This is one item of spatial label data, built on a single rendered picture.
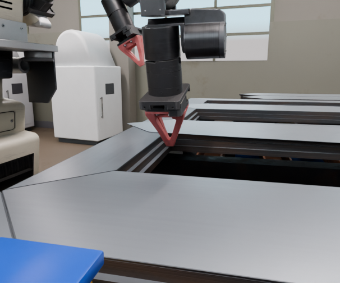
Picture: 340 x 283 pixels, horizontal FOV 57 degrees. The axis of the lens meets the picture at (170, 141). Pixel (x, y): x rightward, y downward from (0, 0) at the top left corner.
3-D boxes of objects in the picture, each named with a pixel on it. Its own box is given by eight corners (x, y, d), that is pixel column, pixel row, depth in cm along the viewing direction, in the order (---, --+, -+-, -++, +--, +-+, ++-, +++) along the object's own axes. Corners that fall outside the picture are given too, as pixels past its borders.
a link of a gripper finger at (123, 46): (158, 60, 91) (144, 30, 90) (148, 59, 84) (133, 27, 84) (139, 71, 93) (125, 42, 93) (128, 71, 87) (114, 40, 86)
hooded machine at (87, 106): (124, 136, 481) (121, 33, 448) (100, 146, 418) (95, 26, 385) (81, 133, 506) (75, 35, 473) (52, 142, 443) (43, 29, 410)
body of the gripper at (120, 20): (146, 35, 91) (135, 11, 90) (130, 30, 81) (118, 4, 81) (128, 46, 93) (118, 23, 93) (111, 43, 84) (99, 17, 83)
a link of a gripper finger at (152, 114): (193, 135, 60) (191, 86, 56) (186, 152, 53) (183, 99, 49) (159, 134, 61) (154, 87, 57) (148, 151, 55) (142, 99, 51)
